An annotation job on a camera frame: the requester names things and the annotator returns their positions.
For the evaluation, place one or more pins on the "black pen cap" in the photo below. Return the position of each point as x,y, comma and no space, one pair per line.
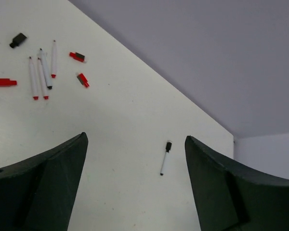
18,40

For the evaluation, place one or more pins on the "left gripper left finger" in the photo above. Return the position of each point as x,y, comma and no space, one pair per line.
38,193

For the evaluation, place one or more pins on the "red cap with black clip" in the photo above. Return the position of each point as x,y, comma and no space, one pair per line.
78,57

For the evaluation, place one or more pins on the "white marker black tip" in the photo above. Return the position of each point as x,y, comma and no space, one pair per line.
46,70
165,158

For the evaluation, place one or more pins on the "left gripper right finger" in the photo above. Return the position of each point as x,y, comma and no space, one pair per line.
230,196

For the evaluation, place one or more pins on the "white marker red tip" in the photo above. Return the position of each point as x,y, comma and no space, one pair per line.
54,60
33,80
42,80

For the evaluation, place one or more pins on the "red pen cap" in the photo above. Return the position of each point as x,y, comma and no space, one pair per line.
6,82
83,80

